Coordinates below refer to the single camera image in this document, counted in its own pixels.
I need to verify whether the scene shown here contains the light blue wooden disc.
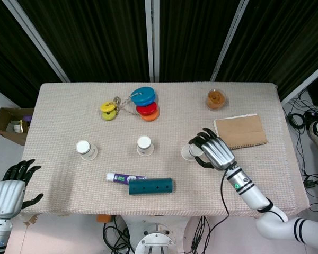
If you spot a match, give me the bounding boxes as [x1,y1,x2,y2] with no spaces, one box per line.
[130,86,156,104]

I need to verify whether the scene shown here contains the beige woven tablecloth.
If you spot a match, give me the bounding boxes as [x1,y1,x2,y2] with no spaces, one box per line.
[20,82,311,218]

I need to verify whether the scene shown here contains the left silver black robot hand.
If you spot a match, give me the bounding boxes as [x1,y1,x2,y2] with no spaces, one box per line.
[0,158,45,219]

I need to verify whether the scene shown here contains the black floor cable tangle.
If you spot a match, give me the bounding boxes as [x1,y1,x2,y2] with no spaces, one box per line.
[286,89,318,212]

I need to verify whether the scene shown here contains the teal cylinder with holes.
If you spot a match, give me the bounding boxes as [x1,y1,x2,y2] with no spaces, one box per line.
[128,177,174,196]

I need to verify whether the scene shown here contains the red wooden disc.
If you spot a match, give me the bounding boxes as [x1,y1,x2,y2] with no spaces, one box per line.
[136,102,158,116]

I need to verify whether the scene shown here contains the orange wooden disc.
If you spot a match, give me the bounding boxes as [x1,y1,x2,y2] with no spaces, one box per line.
[139,108,160,122]

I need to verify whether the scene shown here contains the white paper cup blue stripe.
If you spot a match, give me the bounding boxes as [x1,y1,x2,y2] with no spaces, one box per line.
[136,135,155,157]
[75,140,99,161]
[181,143,204,162]

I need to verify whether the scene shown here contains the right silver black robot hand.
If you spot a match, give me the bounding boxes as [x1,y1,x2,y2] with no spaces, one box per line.
[188,128,237,170]

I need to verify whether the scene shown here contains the grey partition post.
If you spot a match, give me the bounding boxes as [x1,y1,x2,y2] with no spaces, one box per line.
[210,0,251,82]
[145,0,161,83]
[280,60,318,104]
[6,0,70,83]

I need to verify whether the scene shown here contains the green wooden disc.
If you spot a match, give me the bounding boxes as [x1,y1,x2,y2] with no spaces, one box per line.
[101,110,118,122]

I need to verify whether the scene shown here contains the clear jar of rubber bands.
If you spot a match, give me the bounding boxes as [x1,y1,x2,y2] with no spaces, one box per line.
[206,88,227,112]

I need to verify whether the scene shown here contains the dark curtain panel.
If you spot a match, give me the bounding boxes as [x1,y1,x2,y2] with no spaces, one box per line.
[219,0,318,100]
[0,0,63,108]
[17,0,151,83]
[158,0,242,82]

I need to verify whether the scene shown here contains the yellow wooden disc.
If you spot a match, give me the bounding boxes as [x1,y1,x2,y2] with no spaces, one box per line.
[100,102,117,113]

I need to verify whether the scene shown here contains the purple white toothpaste tube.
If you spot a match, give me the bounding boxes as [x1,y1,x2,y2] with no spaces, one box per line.
[107,172,148,185]

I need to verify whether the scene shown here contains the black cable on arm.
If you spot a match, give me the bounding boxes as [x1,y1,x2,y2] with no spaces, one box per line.
[201,169,232,233]

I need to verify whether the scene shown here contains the brown spiral notebook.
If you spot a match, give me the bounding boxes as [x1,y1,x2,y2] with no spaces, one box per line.
[213,113,269,151]

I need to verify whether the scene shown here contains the brown cardboard box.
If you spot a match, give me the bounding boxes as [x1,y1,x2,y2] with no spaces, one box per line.
[0,107,35,146]

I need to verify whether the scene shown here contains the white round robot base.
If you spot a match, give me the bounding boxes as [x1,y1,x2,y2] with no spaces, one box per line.
[134,215,175,254]

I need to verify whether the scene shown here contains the dark blue wooden disc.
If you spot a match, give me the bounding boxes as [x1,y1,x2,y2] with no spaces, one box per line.
[134,94,157,106]

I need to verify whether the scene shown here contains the black cables under table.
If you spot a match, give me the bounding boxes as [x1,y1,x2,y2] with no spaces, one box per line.
[102,216,135,254]
[190,215,217,254]

